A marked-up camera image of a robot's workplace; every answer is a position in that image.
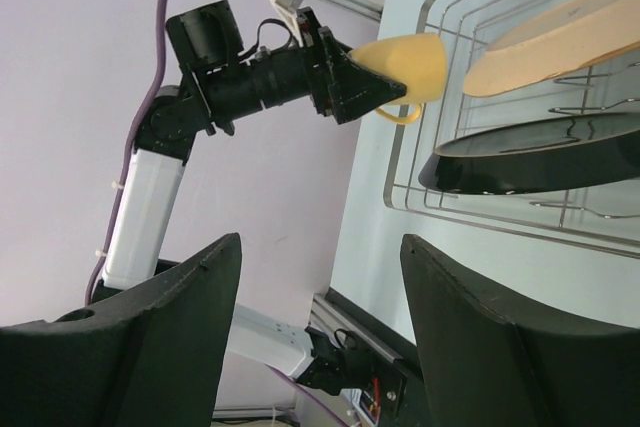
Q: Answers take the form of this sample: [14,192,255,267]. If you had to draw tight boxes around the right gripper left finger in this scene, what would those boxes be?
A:
[1,233,242,426]

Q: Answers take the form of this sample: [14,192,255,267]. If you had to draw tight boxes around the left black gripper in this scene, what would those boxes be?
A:
[204,7,407,125]

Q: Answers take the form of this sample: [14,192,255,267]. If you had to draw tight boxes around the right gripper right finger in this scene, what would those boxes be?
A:
[400,234,639,426]

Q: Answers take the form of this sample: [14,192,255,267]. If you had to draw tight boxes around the yellow mug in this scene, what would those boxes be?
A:
[349,32,448,125]

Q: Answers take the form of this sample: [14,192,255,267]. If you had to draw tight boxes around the metal wire dish rack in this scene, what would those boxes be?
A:
[384,0,639,258]

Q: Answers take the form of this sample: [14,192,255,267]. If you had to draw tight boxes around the red rimmed beige plate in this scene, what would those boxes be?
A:
[418,112,639,195]

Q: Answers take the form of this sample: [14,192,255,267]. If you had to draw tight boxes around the beige bird pattern plate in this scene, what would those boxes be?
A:
[463,0,639,97]

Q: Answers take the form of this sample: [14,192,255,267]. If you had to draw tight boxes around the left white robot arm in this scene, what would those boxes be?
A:
[95,0,406,394]

